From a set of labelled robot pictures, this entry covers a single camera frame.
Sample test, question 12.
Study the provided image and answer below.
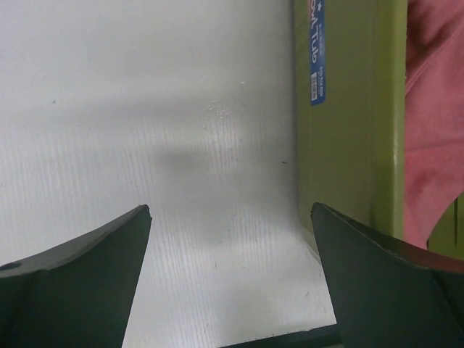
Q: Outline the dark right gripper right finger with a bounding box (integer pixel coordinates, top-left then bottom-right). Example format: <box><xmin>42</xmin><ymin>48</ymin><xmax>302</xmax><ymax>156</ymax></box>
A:
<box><xmin>311</xmin><ymin>203</ymin><xmax>463</xmax><ymax>347</ymax></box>

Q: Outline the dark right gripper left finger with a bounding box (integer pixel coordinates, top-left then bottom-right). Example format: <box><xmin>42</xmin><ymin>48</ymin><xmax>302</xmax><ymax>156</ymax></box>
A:
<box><xmin>1</xmin><ymin>205</ymin><xmax>152</xmax><ymax>347</ymax></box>

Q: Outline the salmon pink t shirt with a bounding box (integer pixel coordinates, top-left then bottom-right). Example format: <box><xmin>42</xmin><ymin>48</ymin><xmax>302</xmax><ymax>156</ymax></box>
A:
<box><xmin>404</xmin><ymin>1</ymin><xmax>463</xmax><ymax>249</ymax></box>

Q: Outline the blue basket label sticker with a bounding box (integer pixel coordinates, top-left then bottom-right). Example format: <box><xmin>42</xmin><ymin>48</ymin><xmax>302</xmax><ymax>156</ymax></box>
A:
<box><xmin>307</xmin><ymin>0</ymin><xmax>326</xmax><ymax>106</ymax></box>

